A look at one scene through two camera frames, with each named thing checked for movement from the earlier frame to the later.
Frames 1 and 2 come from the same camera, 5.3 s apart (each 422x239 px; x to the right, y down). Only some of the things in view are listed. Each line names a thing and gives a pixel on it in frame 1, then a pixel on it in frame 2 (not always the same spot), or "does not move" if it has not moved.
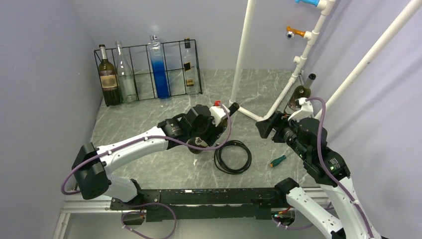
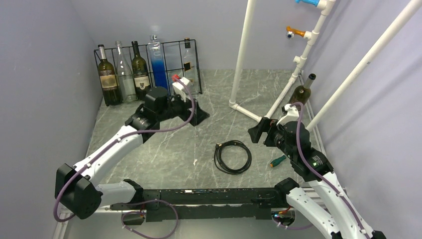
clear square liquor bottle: x=190 y=70 does not move
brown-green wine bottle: x=300 y=92 does not move
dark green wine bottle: x=195 y=145 to x=141 y=79
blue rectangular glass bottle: x=159 y=74 does not move
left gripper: x=211 y=136 to x=199 y=115
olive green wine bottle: x=108 y=79 does not move
